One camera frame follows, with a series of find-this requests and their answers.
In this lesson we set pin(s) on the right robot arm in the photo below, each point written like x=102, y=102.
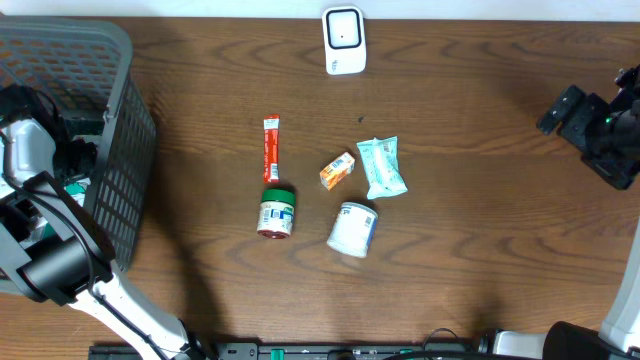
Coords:
x=618, y=335

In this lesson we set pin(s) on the white barcode scanner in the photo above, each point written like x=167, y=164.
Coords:
x=344, y=40

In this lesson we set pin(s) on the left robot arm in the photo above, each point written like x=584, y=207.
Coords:
x=52, y=249

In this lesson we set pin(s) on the grey plastic shopping basket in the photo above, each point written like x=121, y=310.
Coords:
x=83, y=66

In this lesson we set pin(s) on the orange Kleenex tissue pack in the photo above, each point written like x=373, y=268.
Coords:
x=335, y=171

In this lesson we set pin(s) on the green lid jar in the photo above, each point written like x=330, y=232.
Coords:
x=276, y=214

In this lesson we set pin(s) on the green 3M gloves package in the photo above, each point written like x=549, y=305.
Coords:
x=77, y=190

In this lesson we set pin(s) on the white cotton swab tub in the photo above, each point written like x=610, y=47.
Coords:
x=353, y=230

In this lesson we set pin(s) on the mint green wipes pack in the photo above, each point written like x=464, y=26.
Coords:
x=379, y=158

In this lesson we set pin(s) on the red box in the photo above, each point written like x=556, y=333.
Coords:
x=271, y=149

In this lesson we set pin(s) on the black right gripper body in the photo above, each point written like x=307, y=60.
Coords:
x=618, y=162

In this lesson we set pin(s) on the black mounting rail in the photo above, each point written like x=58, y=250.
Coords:
x=253, y=351

